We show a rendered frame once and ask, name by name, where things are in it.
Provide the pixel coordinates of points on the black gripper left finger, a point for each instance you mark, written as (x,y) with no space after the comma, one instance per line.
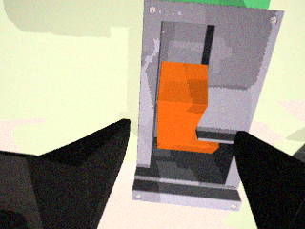
(69,187)

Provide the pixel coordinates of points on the orange block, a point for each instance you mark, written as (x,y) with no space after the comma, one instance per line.
(182,100)

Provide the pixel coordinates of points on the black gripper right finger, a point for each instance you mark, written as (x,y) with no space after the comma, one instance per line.
(274,183)

